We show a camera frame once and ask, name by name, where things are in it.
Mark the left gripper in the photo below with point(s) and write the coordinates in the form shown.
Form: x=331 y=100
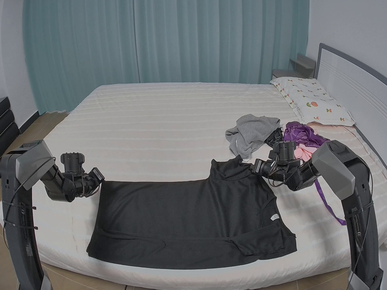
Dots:
x=90 y=183

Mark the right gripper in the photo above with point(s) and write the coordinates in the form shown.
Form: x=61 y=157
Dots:
x=266 y=168

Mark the black T-shirt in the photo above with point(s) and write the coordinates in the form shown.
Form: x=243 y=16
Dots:
x=187 y=216

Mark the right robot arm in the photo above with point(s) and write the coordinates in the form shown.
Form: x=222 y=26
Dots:
x=332 y=168

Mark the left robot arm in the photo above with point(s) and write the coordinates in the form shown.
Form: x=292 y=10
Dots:
x=30 y=162

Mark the bed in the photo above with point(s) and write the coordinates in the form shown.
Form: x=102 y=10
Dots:
x=166 y=122

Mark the black patterned garment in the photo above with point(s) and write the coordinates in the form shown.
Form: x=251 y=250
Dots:
x=274 y=137

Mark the pink garment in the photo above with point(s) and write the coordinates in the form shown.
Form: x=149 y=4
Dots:
x=304 y=153

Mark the grey garment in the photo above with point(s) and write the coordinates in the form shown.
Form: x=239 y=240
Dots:
x=251 y=130

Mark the purple garment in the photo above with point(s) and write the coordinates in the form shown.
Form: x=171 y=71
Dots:
x=302 y=133

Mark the white printed pillow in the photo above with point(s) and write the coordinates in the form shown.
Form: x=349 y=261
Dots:
x=314 y=100

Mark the black chest of drawers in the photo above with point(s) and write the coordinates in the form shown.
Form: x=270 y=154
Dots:
x=7 y=122

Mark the grey bedside table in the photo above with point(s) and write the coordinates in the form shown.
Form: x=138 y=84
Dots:
x=304 y=62

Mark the blue-green curtain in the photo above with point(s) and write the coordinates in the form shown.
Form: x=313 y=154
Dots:
x=220 y=29
x=81 y=41

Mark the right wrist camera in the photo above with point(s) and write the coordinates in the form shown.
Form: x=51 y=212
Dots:
x=272 y=156

